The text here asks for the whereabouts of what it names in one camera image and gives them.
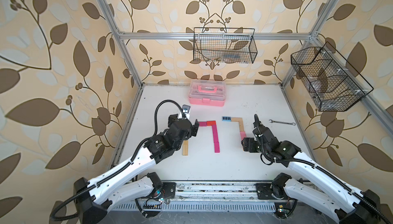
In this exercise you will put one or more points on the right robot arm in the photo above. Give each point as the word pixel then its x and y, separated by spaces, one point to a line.
pixel 330 195

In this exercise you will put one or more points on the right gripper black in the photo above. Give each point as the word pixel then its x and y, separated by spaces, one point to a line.
pixel 248 141

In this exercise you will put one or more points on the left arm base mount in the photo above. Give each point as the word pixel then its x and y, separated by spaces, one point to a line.
pixel 160 195

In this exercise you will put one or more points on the magenta block bottom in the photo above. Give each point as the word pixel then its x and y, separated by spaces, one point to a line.
pixel 217 147

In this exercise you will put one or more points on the wooden block horizontal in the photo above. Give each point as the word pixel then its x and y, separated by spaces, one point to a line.
pixel 237 119

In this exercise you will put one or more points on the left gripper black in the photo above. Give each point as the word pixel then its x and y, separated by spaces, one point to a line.
pixel 192 130

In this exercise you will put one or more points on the black wire basket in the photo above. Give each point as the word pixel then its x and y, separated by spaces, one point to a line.
pixel 333 82
pixel 224 45

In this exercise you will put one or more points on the black wire basket right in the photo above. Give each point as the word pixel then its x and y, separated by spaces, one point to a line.
pixel 333 82

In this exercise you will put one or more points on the red block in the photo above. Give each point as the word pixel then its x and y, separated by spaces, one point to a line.
pixel 211 123

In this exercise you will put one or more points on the pink plastic storage box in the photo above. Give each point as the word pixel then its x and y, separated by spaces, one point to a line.
pixel 208 93

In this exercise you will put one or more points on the silver wrench on table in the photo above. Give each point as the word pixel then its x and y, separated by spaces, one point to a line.
pixel 284 123

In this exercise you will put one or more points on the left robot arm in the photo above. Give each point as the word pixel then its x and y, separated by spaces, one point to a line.
pixel 94 199

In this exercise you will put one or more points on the aluminium frame rail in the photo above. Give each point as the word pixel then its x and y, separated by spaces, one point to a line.
pixel 216 197

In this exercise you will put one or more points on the light pink block top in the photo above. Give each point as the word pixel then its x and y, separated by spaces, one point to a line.
pixel 243 135

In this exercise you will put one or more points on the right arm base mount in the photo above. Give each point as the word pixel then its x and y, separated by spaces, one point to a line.
pixel 265 191

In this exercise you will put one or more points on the wooden dotted block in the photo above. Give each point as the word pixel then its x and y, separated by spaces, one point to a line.
pixel 241 126

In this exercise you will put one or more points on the blue striped block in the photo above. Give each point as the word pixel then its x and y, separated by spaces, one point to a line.
pixel 226 118

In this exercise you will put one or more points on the black wire basket back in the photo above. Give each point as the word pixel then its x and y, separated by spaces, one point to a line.
pixel 224 45

